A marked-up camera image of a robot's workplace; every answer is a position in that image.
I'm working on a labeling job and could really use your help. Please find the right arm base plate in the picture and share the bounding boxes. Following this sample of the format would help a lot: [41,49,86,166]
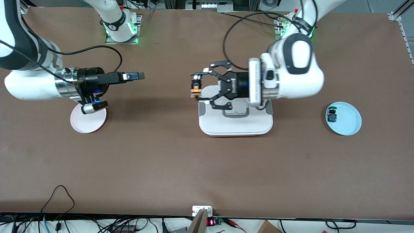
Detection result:
[105,14,143,45]

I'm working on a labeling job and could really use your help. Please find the black base cable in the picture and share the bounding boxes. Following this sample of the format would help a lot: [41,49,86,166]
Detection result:
[217,12,287,29]

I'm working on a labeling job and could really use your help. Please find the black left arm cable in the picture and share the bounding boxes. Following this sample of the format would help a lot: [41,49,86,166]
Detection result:
[223,0,319,71]

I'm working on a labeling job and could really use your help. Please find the light blue plate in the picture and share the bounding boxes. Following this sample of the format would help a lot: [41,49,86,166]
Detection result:
[325,101,362,136]

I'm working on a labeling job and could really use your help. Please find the white lidded food container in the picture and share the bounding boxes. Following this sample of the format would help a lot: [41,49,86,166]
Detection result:
[198,85,274,138]

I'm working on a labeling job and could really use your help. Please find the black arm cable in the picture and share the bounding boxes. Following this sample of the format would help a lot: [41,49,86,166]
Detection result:
[0,39,123,83]
[223,0,319,71]

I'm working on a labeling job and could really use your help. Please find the silver equipment rack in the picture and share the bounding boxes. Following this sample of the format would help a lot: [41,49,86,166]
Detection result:
[164,0,259,13]

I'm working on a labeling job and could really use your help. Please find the aluminium corner profile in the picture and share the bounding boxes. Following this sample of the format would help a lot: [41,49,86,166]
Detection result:
[387,0,414,22]

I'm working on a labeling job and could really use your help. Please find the black looped cable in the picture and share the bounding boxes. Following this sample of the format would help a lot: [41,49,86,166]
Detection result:
[40,185,76,224]

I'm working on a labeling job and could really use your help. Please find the brown cardboard box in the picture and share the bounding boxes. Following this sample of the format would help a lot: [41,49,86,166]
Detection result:
[257,220,282,233]

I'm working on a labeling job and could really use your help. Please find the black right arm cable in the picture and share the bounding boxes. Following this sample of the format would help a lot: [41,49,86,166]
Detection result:
[0,39,123,83]

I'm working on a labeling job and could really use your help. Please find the small white device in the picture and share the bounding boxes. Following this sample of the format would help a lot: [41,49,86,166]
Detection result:
[192,205,214,217]

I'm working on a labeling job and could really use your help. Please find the aluminium profile bar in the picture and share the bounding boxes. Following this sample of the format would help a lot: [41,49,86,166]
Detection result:
[186,208,208,233]

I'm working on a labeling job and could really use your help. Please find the pink plate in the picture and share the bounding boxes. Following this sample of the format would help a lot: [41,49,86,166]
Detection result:
[70,104,107,134]

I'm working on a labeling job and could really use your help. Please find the teal cable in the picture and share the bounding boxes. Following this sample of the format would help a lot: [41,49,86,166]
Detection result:
[38,214,49,233]

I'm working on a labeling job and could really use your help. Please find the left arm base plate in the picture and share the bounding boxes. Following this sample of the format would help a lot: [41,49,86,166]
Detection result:
[274,17,290,41]

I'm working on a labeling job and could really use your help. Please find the red alligator clip leads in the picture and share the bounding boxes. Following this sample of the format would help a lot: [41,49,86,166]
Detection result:
[223,218,247,232]

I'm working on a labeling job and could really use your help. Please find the orange push button switch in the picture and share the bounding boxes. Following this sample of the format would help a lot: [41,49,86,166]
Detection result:
[190,77,203,99]

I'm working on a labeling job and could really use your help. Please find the perforated metal strip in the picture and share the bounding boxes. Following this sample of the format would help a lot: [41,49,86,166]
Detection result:
[398,19,414,65]

